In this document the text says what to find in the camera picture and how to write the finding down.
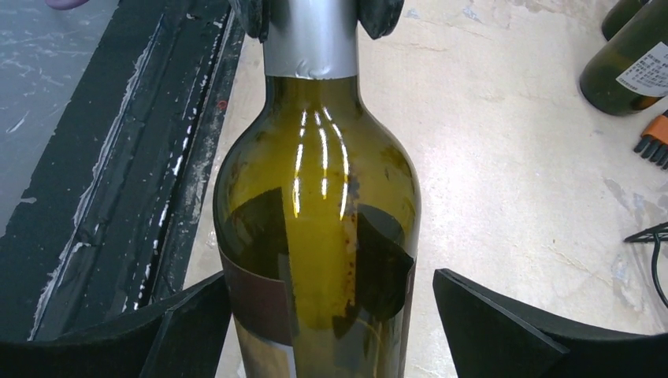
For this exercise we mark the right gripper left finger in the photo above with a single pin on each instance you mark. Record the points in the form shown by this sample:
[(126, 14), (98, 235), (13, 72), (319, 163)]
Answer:
[(181, 336)]

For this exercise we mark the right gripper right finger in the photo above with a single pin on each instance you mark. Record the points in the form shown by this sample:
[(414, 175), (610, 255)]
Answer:
[(492, 335)]

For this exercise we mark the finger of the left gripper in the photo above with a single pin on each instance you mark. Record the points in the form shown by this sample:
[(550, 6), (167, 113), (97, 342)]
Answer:
[(253, 16), (379, 17)]

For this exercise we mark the green bottle silver cap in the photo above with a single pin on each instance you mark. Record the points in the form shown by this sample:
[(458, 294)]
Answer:
[(316, 211)]

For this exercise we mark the dark green wine bottle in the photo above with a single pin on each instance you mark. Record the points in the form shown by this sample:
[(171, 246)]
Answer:
[(619, 15)]

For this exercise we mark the orange hex key set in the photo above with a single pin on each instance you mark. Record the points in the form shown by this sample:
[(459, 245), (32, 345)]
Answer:
[(653, 142)]

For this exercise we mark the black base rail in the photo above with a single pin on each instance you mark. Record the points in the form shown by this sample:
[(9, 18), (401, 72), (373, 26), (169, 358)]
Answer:
[(107, 224)]

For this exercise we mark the black wire wine rack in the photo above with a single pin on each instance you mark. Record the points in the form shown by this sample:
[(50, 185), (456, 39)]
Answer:
[(655, 235)]

